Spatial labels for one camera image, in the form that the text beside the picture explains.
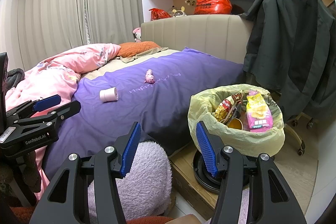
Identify orange pillow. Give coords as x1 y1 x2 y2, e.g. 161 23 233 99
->
117 41 160 58

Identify grey curtains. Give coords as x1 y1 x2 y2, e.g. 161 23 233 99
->
18 0 143 70

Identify wooden bedside platform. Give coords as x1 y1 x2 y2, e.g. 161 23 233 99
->
170 143 218 222

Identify purple bed sheet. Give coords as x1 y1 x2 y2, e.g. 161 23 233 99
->
42 48 244 178

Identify beige padded headboard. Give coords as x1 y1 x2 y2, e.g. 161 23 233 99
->
141 15 253 64

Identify pink yellow chip bag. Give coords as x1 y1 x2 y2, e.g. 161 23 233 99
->
246 90 273 132

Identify large red plastic bag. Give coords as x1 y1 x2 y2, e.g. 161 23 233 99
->
194 0 232 15

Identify office chair base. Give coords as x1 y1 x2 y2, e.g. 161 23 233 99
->
284 113 315 156

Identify dark snack wrapper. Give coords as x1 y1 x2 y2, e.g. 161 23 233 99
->
214 90 244 123

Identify dark green hanging jacket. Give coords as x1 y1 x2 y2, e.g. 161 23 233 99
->
241 0 335 121

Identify red gold paper cup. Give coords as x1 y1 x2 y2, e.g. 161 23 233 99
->
227 118 243 130

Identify small red plastic bag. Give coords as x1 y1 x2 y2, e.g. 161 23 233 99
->
149 8 171 21

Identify pink plush toy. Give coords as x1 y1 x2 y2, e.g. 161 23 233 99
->
144 69 155 84

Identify pink quilt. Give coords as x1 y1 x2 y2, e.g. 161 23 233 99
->
1 43 121 200

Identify lilac fluffy slipper leg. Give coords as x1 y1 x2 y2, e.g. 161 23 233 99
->
88 140 173 223

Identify pink doll by headboard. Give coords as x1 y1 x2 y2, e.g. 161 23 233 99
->
132 27 141 43

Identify cartoon figurine on shelf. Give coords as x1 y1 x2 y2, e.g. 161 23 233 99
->
172 6 186 17

